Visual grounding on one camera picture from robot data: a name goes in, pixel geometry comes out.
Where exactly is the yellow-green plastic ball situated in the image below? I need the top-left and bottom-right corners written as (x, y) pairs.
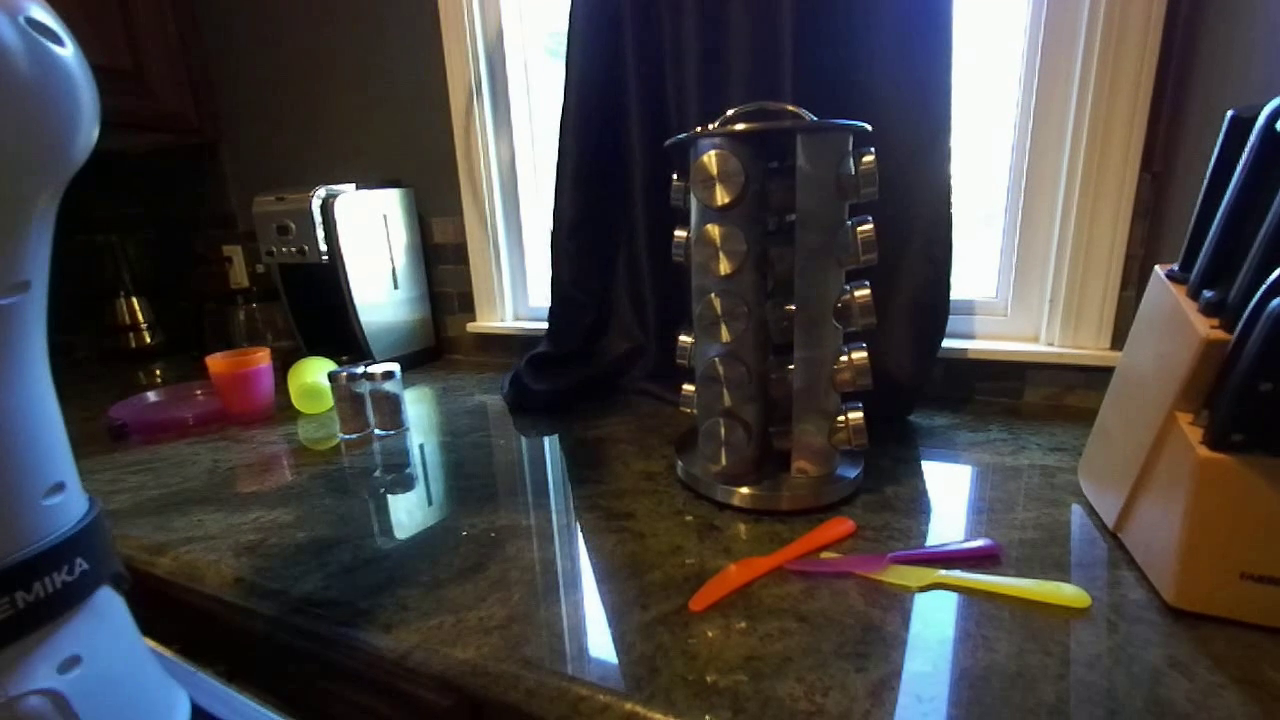
top-left (283, 351), bottom-right (344, 419)

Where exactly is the orange plastic knife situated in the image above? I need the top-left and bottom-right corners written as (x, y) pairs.
top-left (682, 517), bottom-right (858, 620)

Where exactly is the silver-lidded spice jar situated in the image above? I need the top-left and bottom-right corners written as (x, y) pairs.
top-left (831, 278), bottom-right (879, 336)
top-left (827, 406), bottom-right (870, 458)
top-left (686, 139), bottom-right (752, 212)
top-left (845, 212), bottom-right (882, 274)
top-left (686, 217), bottom-right (752, 283)
top-left (845, 145), bottom-right (882, 203)
top-left (827, 346), bottom-right (874, 399)

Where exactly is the small glass shaker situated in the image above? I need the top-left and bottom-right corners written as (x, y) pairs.
top-left (365, 357), bottom-right (406, 442)
top-left (327, 365), bottom-right (377, 445)

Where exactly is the steel revolving spice rack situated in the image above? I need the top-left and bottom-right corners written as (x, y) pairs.
top-left (662, 99), bottom-right (887, 519)

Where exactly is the yellow plastic knife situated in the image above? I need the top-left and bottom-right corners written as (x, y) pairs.
top-left (815, 553), bottom-right (1095, 616)

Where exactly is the pink plastic plate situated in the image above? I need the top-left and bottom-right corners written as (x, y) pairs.
top-left (103, 382), bottom-right (222, 442)

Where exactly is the purple plastic knife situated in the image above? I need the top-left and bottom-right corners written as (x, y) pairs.
top-left (785, 535), bottom-right (1004, 581)

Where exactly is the white window frame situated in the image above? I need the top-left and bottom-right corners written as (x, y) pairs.
top-left (436, 0), bottom-right (1170, 373)

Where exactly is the dark fabric curtain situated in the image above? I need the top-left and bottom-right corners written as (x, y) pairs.
top-left (501, 0), bottom-right (960, 442)

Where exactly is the wooden knife block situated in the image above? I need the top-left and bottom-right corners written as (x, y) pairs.
top-left (1074, 261), bottom-right (1280, 632)

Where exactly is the stainless steel coffee maker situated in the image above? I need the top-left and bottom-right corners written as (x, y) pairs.
top-left (248, 179), bottom-right (441, 369)

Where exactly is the black handled kitchen knife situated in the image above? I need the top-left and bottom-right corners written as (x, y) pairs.
top-left (1220, 196), bottom-right (1280, 331)
top-left (1170, 108), bottom-right (1255, 288)
top-left (1194, 270), bottom-right (1280, 417)
top-left (1203, 298), bottom-right (1280, 458)
top-left (1187, 93), bottom-right (1280, 307)

